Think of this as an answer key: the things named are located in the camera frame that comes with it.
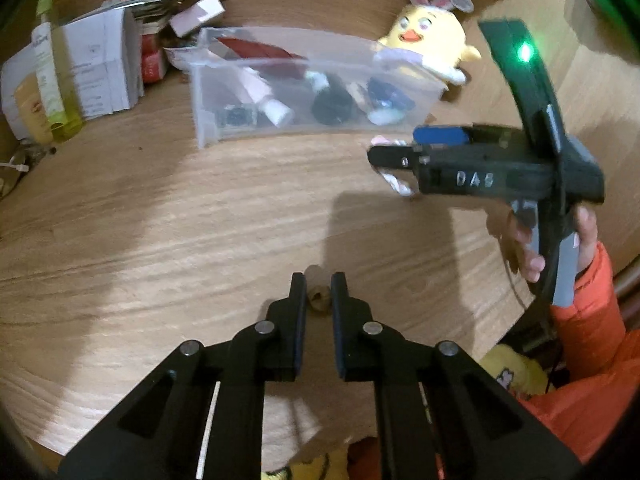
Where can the dark purple cosmetic bottle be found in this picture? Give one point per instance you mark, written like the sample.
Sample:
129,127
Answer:
389,104

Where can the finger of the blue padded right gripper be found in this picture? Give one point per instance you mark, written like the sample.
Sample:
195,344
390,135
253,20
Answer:
440,135

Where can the wooden block with braided ring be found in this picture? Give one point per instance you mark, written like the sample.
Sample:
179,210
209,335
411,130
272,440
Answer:
400,181

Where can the red box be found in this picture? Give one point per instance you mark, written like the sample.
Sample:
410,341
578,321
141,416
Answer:
153,59

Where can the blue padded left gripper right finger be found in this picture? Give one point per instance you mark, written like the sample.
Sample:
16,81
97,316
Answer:
351,342

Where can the yellow chick plush toy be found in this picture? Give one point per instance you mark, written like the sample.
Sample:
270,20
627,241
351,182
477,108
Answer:
426,33

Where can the white folded paper box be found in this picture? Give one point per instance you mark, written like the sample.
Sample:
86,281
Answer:
103,54

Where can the small white carton box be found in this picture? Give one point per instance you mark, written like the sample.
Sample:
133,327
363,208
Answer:
196,16

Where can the right hand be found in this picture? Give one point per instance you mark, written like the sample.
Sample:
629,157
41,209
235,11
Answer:
517,244

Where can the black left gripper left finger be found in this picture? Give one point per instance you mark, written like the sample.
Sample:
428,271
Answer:
285,344

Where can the red paper packet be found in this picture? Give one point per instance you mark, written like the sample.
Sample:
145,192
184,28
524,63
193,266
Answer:
280,62

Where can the clear plastic storage bin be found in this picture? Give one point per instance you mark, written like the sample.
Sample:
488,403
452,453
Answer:
267,80

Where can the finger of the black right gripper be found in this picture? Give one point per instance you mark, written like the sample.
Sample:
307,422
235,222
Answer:
410,157

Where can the yellow green spray bottle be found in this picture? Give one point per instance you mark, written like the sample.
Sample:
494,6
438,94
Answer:
54,76

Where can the orange jacket sleeve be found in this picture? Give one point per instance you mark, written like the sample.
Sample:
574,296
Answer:
602,358

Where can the dark green bottle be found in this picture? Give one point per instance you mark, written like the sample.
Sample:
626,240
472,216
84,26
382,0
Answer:
333,105

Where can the pink cosmetic tube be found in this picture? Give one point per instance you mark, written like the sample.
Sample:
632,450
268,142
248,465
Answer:
261,94

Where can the small blue black card pack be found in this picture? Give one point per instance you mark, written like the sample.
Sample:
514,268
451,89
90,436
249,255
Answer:
237,116

